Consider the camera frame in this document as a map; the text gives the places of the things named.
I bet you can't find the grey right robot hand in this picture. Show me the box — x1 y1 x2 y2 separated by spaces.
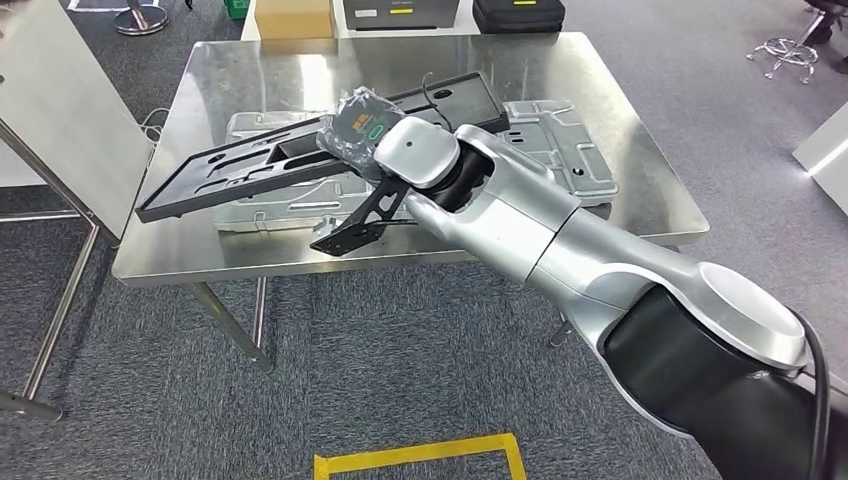
315 86 407 183

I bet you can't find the black plastic slotted panel part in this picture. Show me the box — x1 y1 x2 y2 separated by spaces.
135 70 511 225

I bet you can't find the steel workbench table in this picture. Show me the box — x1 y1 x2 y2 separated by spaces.
111 31 711 372

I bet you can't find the grey equipment case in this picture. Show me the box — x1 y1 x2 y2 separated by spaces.
342 0 462 32

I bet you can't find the brown cardboard box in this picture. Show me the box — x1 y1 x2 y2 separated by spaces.
254 0 336 41

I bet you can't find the black zippered case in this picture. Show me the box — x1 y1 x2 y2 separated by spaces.
472 0 568 36

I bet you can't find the stamped metal sheet panel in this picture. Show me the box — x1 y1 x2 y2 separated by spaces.
211 99 621 233

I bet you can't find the yellow floor tape square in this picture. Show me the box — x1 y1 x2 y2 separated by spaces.
312 433 528 480

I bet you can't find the chrome stool base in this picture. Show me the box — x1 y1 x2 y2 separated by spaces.
747 9 829 86

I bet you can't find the thin black wrist wire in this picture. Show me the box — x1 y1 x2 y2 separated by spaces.
421 71 455 134

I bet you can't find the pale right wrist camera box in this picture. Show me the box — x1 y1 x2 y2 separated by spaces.
312 217 346 241

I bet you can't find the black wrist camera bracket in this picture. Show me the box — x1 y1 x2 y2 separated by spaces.
309 175 415 258

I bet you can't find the white cord loop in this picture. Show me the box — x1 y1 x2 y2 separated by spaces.
139 107 172 144

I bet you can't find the chrome pedestal base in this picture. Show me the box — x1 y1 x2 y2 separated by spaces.
112 0 170 36

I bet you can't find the white panel steel frame table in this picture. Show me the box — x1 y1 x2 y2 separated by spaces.
0 0 155 422

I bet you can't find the white pedestal block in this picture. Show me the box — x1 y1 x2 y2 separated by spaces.
792 100 848 217

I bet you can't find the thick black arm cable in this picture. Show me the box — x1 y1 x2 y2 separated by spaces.
791 311 833 480

